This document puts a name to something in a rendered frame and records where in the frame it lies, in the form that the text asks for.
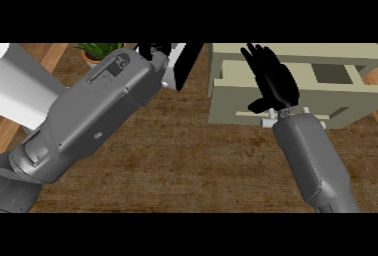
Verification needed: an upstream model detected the beige wooden cabinet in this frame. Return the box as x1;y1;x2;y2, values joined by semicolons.
206;42;378;98

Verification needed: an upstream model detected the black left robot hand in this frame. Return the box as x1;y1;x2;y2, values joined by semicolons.
134;42;205;92

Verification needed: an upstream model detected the beige drawer front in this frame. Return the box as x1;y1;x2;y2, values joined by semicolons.
206;77;378;130

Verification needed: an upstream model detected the beige drawer handle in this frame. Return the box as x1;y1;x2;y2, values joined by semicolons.
234;110;332;121

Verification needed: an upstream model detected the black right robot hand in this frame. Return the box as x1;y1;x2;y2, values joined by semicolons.
239;42;301;115

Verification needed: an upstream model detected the green potted plant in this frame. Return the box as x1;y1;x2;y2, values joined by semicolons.
72;42;127;70

